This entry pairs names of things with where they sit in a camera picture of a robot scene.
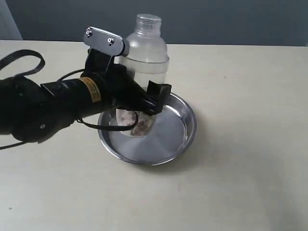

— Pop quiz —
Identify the round stainless steel tray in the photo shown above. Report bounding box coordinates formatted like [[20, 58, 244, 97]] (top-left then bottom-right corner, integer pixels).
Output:
[[98, 93, 197, 166]]

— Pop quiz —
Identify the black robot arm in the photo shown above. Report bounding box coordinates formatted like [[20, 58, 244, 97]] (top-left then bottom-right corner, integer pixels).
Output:
[[0, 49, 171, 145]]

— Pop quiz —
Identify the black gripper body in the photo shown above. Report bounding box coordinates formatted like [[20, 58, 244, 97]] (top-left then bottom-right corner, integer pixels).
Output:
[[83, 49, 156, 115]]

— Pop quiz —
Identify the black cable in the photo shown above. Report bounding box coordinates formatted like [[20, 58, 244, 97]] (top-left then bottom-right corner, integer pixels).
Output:
[[0, 49, 139, 150]]

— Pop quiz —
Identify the clear plastic shaker bottle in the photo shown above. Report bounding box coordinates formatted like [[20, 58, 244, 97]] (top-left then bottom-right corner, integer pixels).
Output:
[[116, 14, 169, 138]]

